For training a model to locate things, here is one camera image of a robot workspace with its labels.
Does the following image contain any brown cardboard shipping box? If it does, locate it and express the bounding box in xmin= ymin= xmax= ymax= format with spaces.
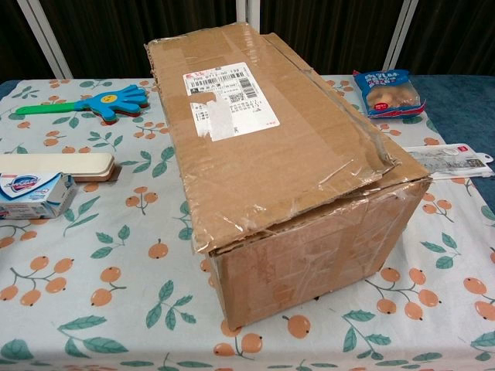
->
xmin=143 ymin=21 xmax=432 ymax=332

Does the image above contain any blue hand clapper toy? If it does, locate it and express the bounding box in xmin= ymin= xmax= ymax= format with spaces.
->
xmin=15 ymin=84 xmax=150 ymax=127

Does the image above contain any white blue soap box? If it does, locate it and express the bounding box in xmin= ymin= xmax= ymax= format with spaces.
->
xmin=0 ymin=172 xmax=78 ymax=220

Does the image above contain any fruit print tablecloth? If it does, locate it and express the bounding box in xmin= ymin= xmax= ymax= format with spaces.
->
xmin=0 ymin=77 xmax=495 ymax=371

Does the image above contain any blue snack bag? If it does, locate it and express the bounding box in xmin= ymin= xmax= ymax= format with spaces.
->
xmin=352 ymin=69 xmax=427 ymax=119

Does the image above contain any cream oblong utensil case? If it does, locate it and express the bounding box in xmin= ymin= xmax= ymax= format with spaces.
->
xmin=0 ymin=152 xmax=119 ymax=183

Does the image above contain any dark curtain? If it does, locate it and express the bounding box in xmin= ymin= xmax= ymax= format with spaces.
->
xmin=0 ymin=0 xmax=495 ymax=84

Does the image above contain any clear plastic package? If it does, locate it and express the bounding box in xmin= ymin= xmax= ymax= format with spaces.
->
xmin=404 ymin=142 xmax=495 ymax=181

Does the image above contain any white frame post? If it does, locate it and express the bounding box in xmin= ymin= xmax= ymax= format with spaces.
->
xmin=235 ymin=0 xmax=261 ymax=26
xmin=384 ymin=0 xmax=419 ymax=75
xmin=17 ymin=0 xmax=73 ymax=80

